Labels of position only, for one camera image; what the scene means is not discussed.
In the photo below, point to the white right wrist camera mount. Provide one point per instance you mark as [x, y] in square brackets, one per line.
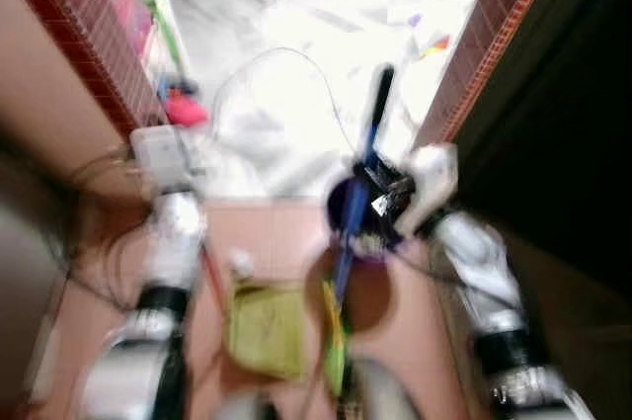
[431, 183]

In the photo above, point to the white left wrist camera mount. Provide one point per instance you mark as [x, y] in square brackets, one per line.
[163, 155]

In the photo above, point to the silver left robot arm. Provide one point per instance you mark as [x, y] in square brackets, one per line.
[173, 232]

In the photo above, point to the small colourful toy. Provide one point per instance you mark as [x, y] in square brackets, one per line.
[436, 46]

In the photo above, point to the white crumpled paper ball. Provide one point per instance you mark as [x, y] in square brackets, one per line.
[241, 263]

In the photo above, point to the bright pink object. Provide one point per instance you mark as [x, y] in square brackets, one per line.
[186, 110]

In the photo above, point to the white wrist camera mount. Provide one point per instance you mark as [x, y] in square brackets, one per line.
[163, 155]
[431, 183]

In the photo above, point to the pink and green plastic rack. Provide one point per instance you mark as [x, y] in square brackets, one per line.
[148, 20]

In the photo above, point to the small purple scrap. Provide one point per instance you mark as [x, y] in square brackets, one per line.
[415, 20]

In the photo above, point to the grey right robot leg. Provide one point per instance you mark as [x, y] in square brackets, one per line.
[383, 390]

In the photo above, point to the purple round bowl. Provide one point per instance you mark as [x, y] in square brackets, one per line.
[344, 208]

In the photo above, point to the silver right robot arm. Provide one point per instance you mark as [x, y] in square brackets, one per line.
[484, 262]

